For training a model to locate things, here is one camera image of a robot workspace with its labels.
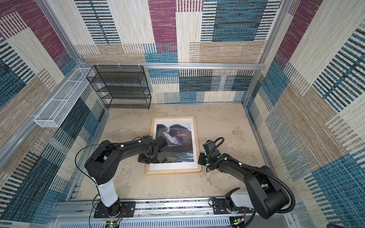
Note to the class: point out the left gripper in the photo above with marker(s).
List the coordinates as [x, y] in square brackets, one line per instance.
[143, 160]

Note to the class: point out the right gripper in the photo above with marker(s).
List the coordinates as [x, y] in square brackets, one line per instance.
[200, 161]

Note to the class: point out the wooden picture frame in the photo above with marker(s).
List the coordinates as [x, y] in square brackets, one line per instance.
[174, 171]

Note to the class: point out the waterfall photo with white border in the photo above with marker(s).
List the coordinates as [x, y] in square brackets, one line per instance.
[174, 166]

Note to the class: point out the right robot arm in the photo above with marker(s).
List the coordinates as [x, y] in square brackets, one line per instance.
[267, 194]

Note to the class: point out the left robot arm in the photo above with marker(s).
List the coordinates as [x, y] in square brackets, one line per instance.
[103, 163]

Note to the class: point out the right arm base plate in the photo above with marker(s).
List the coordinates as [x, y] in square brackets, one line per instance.
[226, 206]

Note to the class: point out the aluminium front rail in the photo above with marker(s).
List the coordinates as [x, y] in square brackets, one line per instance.
[198, 212]

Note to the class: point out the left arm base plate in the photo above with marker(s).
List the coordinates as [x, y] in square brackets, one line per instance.
[124, 209]

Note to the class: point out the black wire shelf rack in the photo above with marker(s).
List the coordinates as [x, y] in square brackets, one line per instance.
[121, 86]

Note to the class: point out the white mesh wall basket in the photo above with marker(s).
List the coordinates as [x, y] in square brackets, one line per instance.
[58, 108]

